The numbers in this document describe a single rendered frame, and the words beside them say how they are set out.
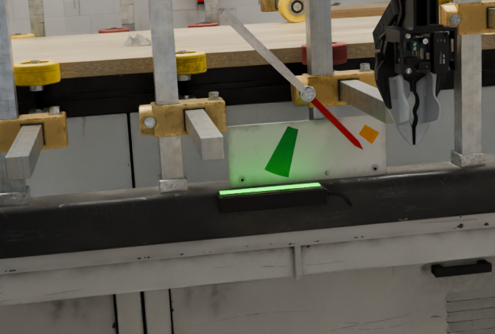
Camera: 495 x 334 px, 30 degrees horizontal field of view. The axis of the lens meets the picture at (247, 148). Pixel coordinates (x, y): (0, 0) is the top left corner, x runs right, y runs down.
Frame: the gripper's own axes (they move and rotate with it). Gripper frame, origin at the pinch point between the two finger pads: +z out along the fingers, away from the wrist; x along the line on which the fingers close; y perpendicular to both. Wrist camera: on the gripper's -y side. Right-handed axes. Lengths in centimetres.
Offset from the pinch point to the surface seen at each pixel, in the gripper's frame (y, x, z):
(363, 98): -17.0, -1.5, -2.4
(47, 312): -57, -53, 40
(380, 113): -8.6, -1.5, -1.4
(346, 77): -31.2, -0.3, -3.9
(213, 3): -141, -9, -13
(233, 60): -51, -16, -6
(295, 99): -32.2, -8.5, -0.8
